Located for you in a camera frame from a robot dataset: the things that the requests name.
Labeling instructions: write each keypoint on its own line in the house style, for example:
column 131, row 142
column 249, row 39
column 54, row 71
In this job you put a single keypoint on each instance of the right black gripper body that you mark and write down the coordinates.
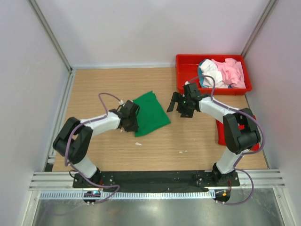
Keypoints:
column 184, row 108

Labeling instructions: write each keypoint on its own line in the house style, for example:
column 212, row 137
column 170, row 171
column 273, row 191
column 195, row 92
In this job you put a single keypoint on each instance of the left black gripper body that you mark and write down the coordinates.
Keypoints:
column 132, row 125

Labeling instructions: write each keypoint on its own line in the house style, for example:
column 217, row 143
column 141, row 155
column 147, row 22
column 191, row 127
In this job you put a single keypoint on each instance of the green t shirt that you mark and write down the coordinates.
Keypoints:
column 151, row 115

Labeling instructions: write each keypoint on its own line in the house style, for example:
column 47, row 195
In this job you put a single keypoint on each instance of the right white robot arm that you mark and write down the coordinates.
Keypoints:
column 241, row 132

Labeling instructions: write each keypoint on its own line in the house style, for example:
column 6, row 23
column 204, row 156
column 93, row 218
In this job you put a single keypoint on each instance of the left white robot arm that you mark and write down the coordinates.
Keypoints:
column 73, row 140

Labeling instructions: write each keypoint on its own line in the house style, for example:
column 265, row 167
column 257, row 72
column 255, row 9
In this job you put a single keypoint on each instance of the red plastic bin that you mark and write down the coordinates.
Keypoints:
column 187, row 69

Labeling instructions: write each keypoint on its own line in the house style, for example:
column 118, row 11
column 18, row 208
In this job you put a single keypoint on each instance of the white t shirt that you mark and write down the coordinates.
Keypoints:
column 207, row 64

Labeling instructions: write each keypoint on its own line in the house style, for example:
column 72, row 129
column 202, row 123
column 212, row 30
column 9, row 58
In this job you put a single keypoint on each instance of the folded red t shirt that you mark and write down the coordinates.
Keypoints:
column 221, row 136

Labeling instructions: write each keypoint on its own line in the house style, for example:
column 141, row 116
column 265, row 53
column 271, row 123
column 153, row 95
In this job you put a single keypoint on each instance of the pink t shirt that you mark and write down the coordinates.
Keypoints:
column 232, row 73

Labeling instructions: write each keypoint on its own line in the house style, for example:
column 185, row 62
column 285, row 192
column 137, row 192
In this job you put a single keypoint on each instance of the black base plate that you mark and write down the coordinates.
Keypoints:
column 159, row 181

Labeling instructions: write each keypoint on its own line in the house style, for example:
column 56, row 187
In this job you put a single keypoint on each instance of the front aluminium rail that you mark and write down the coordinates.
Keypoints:
column 262, row 178

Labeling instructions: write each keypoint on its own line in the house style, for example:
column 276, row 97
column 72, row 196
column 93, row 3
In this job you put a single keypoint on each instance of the slotted cable duct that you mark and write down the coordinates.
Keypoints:
column 89, row 195

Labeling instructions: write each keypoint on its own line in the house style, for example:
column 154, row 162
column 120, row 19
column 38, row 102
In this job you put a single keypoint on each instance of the right aluminium frame post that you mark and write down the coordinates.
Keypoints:
column 259, row 26

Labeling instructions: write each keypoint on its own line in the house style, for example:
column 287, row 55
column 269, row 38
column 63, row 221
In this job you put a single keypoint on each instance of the aluminium frame post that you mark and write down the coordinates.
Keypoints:
column 259, row 26
column 37, row 11

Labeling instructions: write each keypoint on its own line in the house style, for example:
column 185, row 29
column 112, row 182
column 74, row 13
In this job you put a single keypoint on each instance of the left aluminium frame post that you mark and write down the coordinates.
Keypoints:
column 37, row 11

